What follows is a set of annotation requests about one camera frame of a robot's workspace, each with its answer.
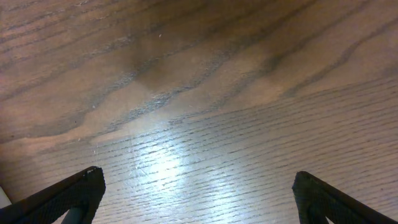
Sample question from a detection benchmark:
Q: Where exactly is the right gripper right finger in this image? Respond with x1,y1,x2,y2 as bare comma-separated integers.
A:
292,171,397,224

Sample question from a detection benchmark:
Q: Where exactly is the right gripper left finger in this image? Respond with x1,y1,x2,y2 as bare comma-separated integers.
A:
1,166,106,224

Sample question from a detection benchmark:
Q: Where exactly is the white cardboard box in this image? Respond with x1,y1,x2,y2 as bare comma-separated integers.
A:
0,187,12,208

